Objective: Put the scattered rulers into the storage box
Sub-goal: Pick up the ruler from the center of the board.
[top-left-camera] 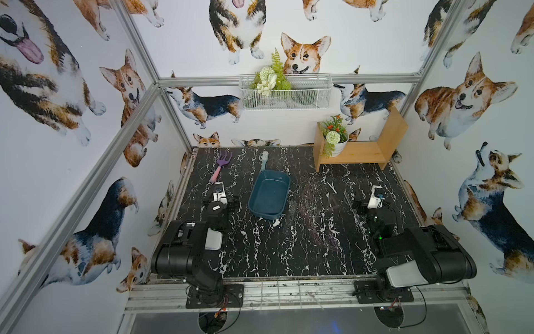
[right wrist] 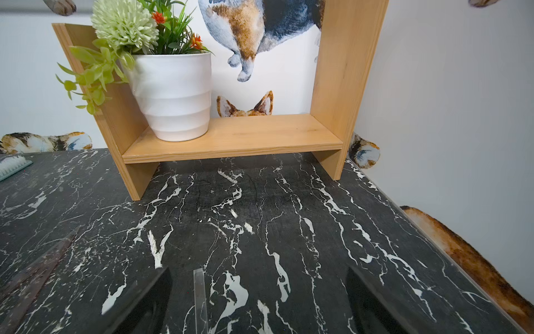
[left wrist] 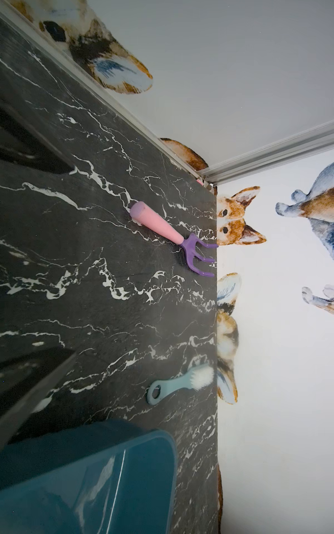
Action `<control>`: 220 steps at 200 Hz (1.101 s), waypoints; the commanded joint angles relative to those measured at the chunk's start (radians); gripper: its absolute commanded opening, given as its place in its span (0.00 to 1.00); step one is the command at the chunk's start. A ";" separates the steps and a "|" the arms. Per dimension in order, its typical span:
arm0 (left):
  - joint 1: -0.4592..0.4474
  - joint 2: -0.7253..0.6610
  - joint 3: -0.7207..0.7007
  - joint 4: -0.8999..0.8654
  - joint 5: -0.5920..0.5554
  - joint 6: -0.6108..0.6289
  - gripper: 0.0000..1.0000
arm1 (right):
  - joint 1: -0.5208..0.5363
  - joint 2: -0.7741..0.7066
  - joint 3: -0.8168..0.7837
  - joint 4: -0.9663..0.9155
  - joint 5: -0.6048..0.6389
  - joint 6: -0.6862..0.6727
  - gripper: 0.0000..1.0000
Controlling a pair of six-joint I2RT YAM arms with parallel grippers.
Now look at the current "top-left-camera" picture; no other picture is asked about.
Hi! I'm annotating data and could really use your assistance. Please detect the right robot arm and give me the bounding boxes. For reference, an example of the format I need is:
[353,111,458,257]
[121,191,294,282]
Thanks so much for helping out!
[352,201,477,292]

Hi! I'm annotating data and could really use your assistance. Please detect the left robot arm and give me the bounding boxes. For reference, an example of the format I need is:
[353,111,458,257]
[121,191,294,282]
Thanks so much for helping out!
[151,196,240,293]

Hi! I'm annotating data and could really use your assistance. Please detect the teal plastic storage box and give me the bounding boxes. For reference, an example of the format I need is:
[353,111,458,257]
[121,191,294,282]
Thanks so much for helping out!
[248,170,291,221]

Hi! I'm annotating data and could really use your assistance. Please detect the purple pink toy fork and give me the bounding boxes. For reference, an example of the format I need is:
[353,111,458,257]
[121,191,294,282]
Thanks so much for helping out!
[209,153,233,184]

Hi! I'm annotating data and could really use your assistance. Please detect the wooden corner shelf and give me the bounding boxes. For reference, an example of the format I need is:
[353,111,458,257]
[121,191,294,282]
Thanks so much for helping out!
[313,107,408,173]

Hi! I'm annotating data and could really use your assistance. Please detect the potted flower white pot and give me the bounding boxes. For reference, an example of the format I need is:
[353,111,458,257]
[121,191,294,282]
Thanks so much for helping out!
[320,114,349,158]

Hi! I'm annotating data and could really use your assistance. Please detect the white green artificial flowers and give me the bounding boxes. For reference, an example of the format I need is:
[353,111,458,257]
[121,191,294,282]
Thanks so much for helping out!
[250,49,292,97]

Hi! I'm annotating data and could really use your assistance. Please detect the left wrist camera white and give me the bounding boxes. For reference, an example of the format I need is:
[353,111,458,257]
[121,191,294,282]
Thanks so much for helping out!
[211,182,228,205]

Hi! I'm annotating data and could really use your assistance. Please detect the light teal brush handle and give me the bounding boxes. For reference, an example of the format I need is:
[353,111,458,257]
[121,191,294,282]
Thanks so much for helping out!
[261,151,269,171]

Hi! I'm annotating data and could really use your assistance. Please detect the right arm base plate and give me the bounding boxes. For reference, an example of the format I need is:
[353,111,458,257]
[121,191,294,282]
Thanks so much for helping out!
[353,278,414,304]

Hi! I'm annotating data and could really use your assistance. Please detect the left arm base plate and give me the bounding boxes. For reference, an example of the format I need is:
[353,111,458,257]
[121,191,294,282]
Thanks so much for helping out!
[186,284,245,309]

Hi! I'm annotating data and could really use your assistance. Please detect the white wire wall basket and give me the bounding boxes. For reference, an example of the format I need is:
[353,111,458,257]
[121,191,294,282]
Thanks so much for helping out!
[239,74,333,111]

